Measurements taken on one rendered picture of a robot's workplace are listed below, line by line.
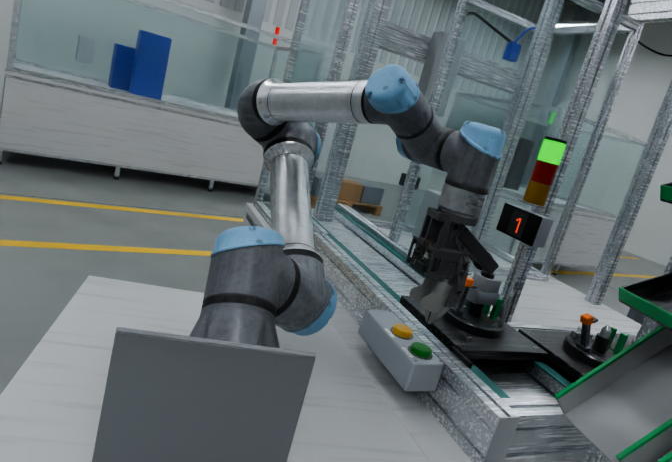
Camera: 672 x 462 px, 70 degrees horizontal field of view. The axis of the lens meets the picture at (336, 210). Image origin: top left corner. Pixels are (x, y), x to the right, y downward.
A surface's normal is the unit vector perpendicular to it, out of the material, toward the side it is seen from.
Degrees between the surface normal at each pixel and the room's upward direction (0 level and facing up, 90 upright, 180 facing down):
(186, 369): 90
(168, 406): 90
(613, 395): 45
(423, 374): 90
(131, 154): 90
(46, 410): 0
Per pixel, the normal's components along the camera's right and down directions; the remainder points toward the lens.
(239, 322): 0.22, -0.74
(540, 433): 0.37, 0.29
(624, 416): -0.48, -0.81
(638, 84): -0.82, -0.11
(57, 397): 0.26, -0.95
